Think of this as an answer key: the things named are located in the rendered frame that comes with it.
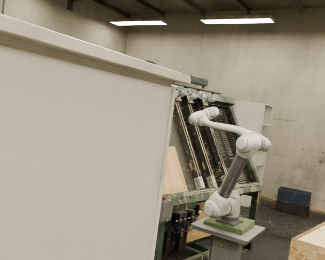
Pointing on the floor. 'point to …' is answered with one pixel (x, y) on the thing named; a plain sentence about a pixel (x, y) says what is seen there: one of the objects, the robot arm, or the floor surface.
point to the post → (159, 241)
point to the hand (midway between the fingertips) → (188, 122)
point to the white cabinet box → (265, 118)
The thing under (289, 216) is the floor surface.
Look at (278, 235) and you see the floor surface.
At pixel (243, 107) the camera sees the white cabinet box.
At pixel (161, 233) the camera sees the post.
